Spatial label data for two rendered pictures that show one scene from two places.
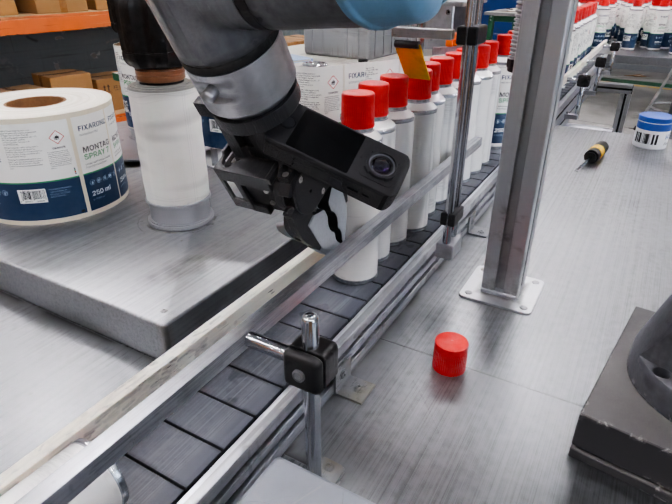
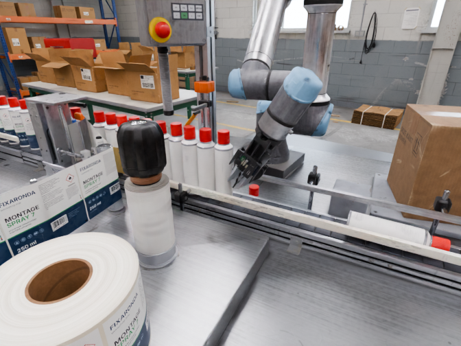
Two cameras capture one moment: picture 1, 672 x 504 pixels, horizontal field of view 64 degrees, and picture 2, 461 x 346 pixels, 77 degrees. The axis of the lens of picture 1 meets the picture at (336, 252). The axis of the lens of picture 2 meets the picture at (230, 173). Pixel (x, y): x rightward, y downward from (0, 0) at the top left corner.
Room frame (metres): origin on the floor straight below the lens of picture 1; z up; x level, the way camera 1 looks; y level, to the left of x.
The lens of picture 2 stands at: (0.56, 0.72, 1.32)
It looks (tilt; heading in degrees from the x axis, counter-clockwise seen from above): 26 degrees down; 267
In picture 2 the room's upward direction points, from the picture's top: straight up
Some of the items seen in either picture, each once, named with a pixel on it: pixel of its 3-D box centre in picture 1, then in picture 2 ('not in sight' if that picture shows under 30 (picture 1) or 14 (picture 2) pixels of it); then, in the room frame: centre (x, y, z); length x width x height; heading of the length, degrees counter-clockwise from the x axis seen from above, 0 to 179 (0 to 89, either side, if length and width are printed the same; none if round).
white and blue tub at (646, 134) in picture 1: (652, 130); not in sight; (1.21, -0.72, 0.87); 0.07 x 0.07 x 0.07
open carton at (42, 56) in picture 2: not in sight; (53, 65); (2.45, -3.03, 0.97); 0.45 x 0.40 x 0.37; 54
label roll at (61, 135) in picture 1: (48, 151); (73, 316); (0.77, 0.42, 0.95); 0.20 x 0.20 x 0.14
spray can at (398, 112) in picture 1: (390, 162); (191, 160); (0.63, -0.07, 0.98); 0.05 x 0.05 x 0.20
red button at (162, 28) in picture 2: not in sight; (162, 29); (0.69, -0.11, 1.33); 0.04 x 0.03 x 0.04; 25
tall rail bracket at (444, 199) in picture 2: not in sight; (438, 224); (0.04, 0.19, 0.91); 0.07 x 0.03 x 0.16; 60
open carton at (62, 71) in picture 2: not in sight; (69, 68); (2.14, -2.73, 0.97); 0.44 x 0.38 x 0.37; 57
